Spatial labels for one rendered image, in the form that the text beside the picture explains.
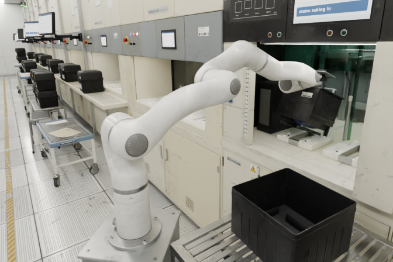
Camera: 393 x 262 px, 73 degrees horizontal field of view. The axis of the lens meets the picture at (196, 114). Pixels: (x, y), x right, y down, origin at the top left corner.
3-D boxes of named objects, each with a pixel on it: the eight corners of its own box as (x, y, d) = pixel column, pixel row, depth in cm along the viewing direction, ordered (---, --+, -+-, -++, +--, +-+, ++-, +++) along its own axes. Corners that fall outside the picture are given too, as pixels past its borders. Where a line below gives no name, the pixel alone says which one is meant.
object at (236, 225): (283, 204, 108) (287, 166, 104) (351, 249, 85) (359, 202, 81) (228, 229, 95) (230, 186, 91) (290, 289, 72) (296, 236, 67)
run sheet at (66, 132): (46, 133, 289) (45, 132, 289) (66, 127, 308) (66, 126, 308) (62, 139, 273) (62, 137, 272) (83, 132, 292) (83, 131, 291)
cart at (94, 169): (39, 157, 341) (32, 121, 328) (81, 147, 371) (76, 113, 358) (54, 189, 266) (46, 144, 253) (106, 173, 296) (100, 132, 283)
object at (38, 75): (34, 89, 412) (31, 72, 405) (55, 86, 427) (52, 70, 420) (36, 92, 388) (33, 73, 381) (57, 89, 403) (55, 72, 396)
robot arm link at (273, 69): (282, 42, 102) (322, 70, 120) (250, 54, 114) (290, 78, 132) (281, 63, 100) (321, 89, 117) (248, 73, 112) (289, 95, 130)
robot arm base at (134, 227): (96, 247, 88) (89, 198, 83) (121, 211, 106) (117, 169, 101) (151, 254, 85) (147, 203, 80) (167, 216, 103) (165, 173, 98)
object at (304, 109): (271, 120, 147) (289, 65, 145) (293, 127, 158) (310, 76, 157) (308, 131, 127) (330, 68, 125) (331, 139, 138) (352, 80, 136)
